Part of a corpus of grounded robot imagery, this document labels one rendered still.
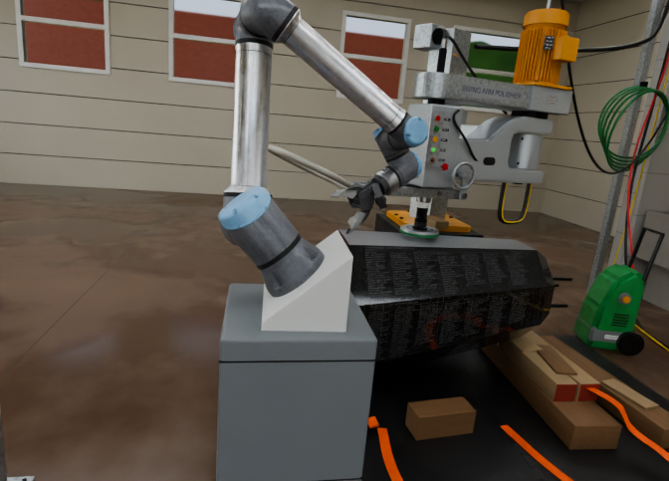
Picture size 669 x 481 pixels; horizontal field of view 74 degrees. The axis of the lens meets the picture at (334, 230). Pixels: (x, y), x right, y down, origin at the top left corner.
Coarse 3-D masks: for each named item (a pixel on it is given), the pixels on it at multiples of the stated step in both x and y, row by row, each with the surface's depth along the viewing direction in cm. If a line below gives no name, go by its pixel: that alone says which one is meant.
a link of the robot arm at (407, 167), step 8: (408, 152) 155; (400, 160) 154; (408, 160) 155; (416, 160) 156; (392, 168) 154; (400, 168) 154; (408, 168) 155; (416, 168) 156; (400, 176) 153; (408, 176) 155; (400, 184) 155
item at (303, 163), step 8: (272, 152) 218; (280, 152) 196; (288, 152) 193; (288, 160) 231; (296, 160) 192; (304, 160) 191; (304, 168) 236; (312, 168) 191; (320, 168) 191; (320, 176) 237; (328, 176) 193; (336, 176) 194; (336, 184) 233; (344, 184) 198; (352, 184) 202
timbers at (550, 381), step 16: (528, 336) 270; (512, 352) 258; (528, 368) 242; (544, 368) 232; (576, 368) 235; (544, 384) 228; (560, 384) 219; (576, 384) 220; (592, 384) 222; (560, 400) 221; (576, 400) 223; (592, 400) 224
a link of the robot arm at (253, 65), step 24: (240, 24) 132; (240, 48) 134; (264, 48) 134; (240, 72) 134; (264, 72) 135; (240, 96) 134; (264, 96) 135; (240, 120) 134; (264, 120) 136; (240, 144) 134; (264, 144) 137; (240, 168) 134; (264, 168) 137; (240, 192) 132
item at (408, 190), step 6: (402, 186) 231; (408, 186) 245; (414, 186) 246; (396, 192) 230; (402, 192) 231; (408, 192) 233; (414, 192) 234; (420, 192) 236; (426, 192) 237; (432, 192) 239; (438, 192) 239; (444, 192) 242; (450, 192) 243; (456, 192) 245; (450, 198) 244; (456, 198) 246
